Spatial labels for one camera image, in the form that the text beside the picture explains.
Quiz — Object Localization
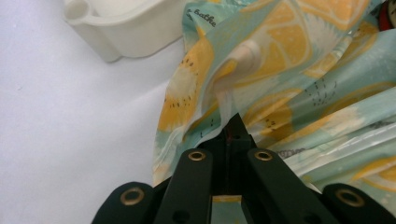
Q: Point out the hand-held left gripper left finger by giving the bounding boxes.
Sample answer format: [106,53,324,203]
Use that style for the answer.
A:
[198,119,233,196]

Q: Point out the white plastic tray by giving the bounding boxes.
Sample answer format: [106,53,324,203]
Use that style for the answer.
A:
[63,0,189,63]

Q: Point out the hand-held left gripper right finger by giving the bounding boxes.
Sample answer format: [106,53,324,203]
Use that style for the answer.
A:
[229,113,258,196]

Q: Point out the lemon print fabric bag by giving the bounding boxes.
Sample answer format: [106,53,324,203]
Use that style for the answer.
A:
[151,0,396,224]

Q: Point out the red round object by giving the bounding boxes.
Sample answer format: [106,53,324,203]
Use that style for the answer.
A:
[377,0,396,32]

